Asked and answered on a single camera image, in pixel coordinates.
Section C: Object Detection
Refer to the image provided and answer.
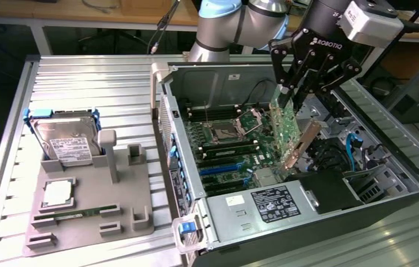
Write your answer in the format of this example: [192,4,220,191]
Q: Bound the black wire loop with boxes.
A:
[244,78,278,108]

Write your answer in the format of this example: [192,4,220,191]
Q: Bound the silver chipset heatsink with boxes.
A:
[253,170,284,186]

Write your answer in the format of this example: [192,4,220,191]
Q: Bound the black wire bundle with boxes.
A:
[304,138,348,171]

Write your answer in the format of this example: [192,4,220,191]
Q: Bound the black expansion slot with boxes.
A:
[204,184,250,195]
[196,159,240,169]
[201,177,249,186]

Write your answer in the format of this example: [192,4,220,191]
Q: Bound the black hanging cable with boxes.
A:
[149,0,181,55]

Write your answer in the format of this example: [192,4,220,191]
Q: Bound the CPU socket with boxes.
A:
[208,121,245,141]

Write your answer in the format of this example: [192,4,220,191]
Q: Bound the green RAM stick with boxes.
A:
[53,209,102,223]

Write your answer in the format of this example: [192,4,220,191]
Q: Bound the silver hard disk drive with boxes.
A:
[31,116,102,167]

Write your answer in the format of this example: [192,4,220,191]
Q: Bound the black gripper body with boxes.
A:
[289,0,354,85]

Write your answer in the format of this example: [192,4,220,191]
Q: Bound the black air shroud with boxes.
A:
[284,169,365,215]

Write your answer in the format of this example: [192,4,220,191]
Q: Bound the black slanted pole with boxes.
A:
[353,0,419,78]

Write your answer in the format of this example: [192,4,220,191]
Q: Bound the silver CPU chip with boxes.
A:
[42,182,74,208]

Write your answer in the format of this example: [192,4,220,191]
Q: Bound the black RAM slot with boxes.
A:
[185,105,237,114]
[200,141,258,153]
[188,111,240,122]
[197,138,256,148]

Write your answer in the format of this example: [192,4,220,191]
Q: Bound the grey power supply unit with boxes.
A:
[204,182,322,243]

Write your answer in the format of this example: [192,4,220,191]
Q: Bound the graphics card with metal bracket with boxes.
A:
[268,88,324,177]

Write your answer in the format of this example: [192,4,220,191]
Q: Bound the cardboard box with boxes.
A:
[118,0,172,16]

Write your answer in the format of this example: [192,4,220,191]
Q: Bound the open black PC case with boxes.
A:
[149,60,419,267]

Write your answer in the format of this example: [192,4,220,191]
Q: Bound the metal disk bay cage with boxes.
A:
[289,91,332,162]

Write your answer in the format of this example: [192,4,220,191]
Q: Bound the metal socket cover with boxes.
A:
[233,108,265,127]

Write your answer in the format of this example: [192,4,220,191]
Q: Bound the grey parts rack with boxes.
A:
[21,129,157,258]

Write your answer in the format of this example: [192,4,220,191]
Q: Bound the blue wire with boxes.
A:
[344,132,361,170]

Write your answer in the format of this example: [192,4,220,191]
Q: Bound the blue case latch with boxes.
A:
[177,222,197,235]

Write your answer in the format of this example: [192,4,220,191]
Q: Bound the blue expansion slot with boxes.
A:
[198,164,241,176]

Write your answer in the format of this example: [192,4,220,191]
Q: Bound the green motherboard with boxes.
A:
[184,107,294,195]

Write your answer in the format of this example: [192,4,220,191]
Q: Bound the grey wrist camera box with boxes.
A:
[341,0,405,48]

